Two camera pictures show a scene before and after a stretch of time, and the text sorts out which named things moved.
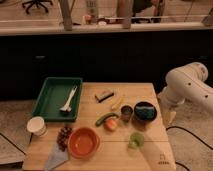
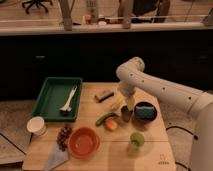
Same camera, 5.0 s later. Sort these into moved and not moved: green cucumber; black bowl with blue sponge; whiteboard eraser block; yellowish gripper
Moved: yellowish gripper
Not moved: green cucumber; black bowl with blue sponge; whiteboard eraser block
